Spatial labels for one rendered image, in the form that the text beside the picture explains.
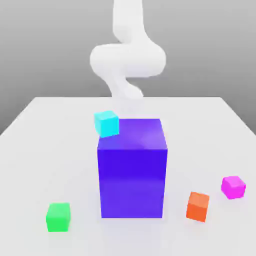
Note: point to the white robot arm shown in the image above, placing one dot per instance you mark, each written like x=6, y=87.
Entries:
x=128, y=60

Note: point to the small cyan cube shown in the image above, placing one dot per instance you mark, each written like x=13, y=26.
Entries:
x=107, y=125

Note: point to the small magenta cube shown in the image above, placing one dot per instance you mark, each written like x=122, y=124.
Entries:
x=233, y=188

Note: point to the large purple box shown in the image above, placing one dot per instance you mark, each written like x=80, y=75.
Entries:
x=132, y=180

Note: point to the small orange cube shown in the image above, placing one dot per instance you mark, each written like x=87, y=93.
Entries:
x=197, y=208

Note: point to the small green cube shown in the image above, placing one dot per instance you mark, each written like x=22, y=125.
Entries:
x=58, y=218

